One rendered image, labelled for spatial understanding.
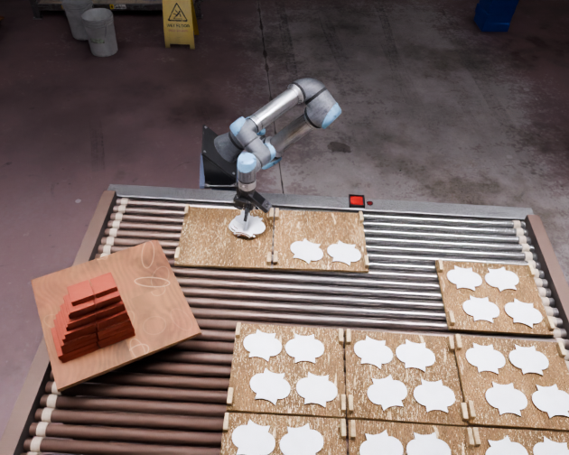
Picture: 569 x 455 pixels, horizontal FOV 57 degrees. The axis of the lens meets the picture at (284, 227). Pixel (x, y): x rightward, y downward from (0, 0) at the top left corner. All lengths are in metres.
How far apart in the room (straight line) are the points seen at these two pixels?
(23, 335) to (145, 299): 1.47
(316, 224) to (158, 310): 0.84
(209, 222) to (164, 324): 0.63
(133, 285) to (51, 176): 2.35
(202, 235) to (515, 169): 2.96
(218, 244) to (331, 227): 0.52
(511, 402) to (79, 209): 3.03
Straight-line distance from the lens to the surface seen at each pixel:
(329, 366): 2.00
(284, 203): 2.55
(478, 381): 2.11
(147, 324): 2.00
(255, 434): 1.87
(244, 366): 1.99
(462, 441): 1.99
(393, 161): 4.37
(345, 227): 2.44
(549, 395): 2.18
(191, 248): 2.33
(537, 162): 4.82
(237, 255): 2.29
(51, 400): 2.07
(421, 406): 2.00
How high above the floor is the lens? 2.68
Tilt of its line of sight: 46 degrees down
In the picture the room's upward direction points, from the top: 3 degrees clockwise
